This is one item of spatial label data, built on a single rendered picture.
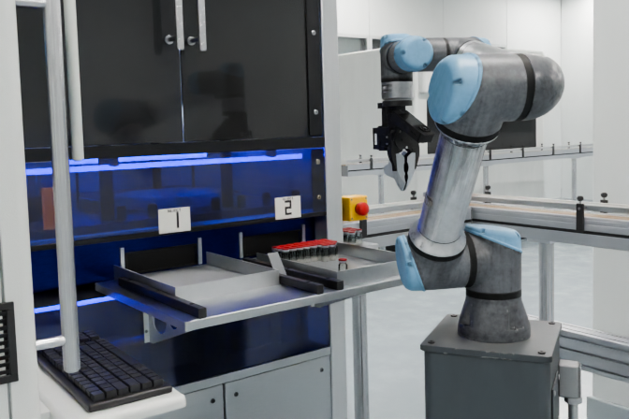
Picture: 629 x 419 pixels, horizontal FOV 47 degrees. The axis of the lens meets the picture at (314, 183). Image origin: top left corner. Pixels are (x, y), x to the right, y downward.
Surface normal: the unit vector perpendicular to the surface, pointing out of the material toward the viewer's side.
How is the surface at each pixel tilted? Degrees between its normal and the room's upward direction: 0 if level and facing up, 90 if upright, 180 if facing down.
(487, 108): 126
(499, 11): 90
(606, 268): 90
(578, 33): 90
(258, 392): 90
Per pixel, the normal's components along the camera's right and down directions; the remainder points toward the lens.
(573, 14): -0.80, 0.07
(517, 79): 0.18, -0.08
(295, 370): 0.60, 0.04
